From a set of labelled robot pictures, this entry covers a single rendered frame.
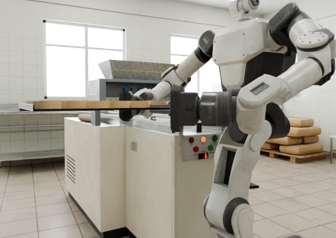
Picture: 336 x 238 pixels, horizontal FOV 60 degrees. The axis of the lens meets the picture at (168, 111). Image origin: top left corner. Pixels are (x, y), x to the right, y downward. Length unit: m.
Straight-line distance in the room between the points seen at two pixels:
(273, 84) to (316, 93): 5.50
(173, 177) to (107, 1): 4.42
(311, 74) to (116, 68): 1.61
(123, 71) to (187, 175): 0.98
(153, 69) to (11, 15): 3.41
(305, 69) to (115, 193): 1.72
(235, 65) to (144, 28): 4.60
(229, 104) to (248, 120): 0.06
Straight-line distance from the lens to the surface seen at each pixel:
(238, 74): 1.18
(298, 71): 0.80
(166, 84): 1.48
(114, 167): 2.18
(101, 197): 2.20
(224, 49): 1.23
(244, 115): 0.71
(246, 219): 1.21
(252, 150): 1.18
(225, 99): 0.71
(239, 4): 1.29
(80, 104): 0.72
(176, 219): 1.67
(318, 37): 0.88
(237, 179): 1.20
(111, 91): 2.21
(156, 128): 1.74
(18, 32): 5.28
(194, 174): 1.66
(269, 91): 0.71
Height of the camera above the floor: 1.02
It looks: 2 degrees down
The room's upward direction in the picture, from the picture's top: straight up
